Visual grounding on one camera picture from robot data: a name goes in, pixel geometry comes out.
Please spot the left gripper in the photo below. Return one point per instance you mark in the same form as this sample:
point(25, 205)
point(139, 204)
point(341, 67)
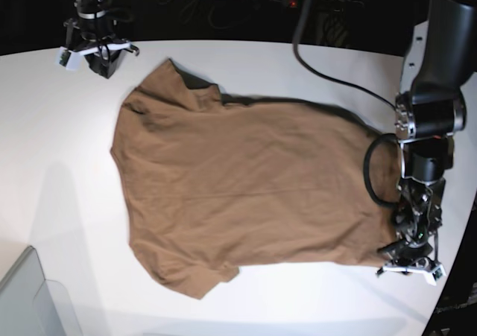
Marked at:
point(405, 259)

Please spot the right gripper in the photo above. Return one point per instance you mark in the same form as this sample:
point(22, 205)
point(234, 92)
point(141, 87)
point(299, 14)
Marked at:
point(96, 40)

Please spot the brown t-shirt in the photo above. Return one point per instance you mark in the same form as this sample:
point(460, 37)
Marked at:
point(216, 182)

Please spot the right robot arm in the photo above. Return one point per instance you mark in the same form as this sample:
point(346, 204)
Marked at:
point(102, 8)

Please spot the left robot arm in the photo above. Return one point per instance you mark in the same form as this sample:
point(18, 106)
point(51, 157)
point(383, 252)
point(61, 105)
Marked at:
point(427, 116)

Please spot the black power strip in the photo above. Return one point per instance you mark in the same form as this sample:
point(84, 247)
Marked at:
point(333, 5)

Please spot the grey plastic bin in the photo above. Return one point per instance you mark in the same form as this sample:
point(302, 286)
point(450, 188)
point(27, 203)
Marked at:
point(31, 304)

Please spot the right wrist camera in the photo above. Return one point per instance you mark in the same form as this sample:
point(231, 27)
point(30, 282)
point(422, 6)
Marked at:
point(68, 59)

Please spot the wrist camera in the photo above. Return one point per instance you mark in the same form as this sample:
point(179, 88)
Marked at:
point(68, 59)
point(434, 275)

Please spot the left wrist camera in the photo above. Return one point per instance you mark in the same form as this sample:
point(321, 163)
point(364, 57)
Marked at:
point(434, 275)

